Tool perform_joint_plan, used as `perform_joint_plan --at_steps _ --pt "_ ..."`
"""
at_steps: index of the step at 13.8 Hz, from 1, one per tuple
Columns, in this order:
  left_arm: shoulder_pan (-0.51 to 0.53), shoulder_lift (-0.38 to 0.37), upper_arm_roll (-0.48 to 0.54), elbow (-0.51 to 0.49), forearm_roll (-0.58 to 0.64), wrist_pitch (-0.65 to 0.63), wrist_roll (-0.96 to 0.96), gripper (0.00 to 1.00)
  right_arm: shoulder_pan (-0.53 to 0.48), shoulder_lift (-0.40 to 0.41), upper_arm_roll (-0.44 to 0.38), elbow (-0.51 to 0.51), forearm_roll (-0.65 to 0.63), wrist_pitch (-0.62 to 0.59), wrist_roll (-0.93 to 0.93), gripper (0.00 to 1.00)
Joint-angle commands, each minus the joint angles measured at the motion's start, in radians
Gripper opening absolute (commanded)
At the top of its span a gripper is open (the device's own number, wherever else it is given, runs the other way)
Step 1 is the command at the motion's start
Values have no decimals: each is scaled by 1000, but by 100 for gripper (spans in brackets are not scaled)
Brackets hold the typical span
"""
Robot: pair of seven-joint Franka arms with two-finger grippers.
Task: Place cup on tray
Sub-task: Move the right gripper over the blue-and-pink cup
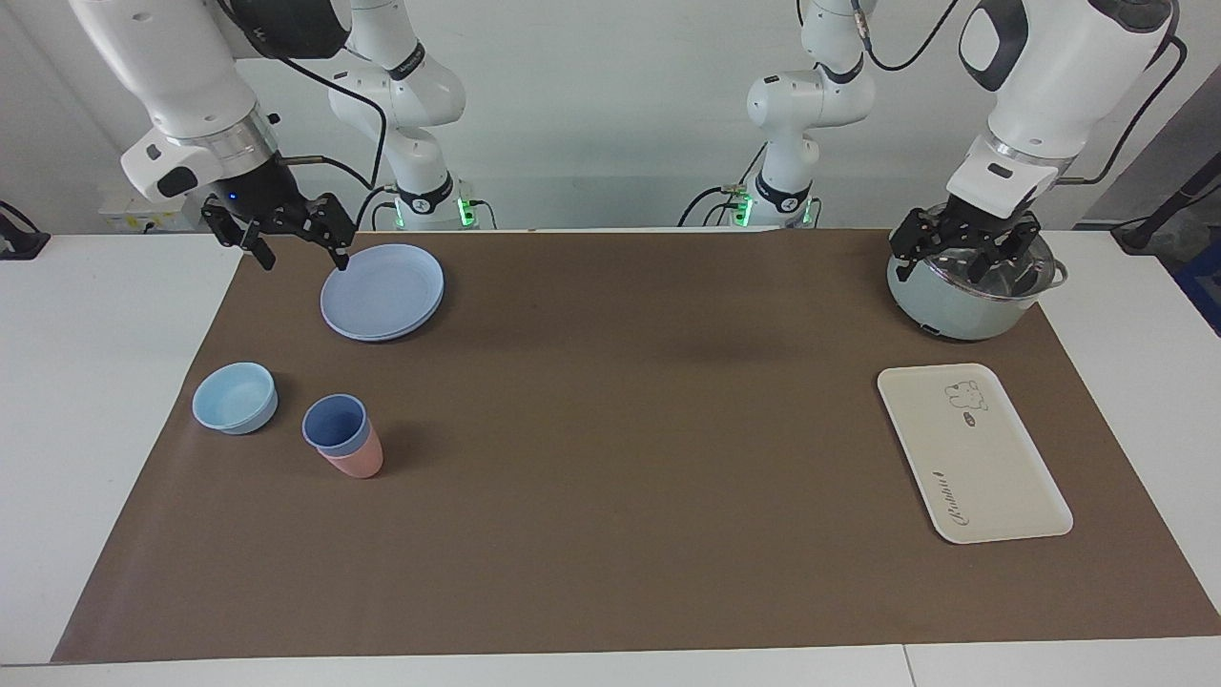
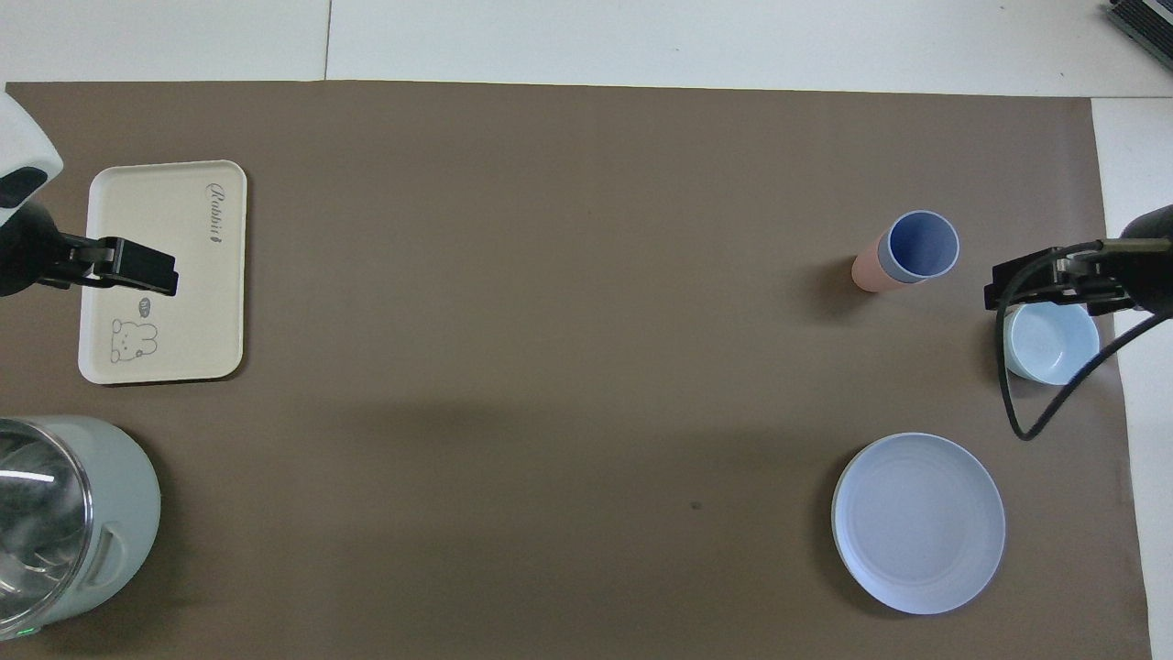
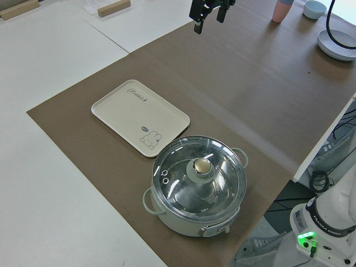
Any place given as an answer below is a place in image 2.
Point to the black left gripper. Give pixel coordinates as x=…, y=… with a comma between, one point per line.
x=37, y=257

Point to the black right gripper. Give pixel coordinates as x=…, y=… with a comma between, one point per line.
x=1145, y=266

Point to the blue plastic cup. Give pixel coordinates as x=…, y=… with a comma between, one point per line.
x=921, y=243

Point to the pink plastic cup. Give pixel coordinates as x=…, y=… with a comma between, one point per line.
x=866, y=268

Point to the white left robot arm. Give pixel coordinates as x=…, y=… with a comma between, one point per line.
x=20, y=137

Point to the cream tray with rabbit print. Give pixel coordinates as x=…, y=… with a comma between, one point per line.
x=165, y=275

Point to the light blue bowl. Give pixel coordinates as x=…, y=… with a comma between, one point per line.
x=1054, y=344

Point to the pale green cooking pot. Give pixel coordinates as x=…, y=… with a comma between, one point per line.
x=128, y=504

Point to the pale blue plate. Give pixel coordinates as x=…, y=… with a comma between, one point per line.
x=916, y=522

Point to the glass pot lid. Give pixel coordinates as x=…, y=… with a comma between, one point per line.
x=37, y=522

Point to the grey ribbed device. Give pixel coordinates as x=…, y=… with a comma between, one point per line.
x=1145, y=20

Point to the brown table mat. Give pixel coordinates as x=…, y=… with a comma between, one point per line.
x=550, y=321

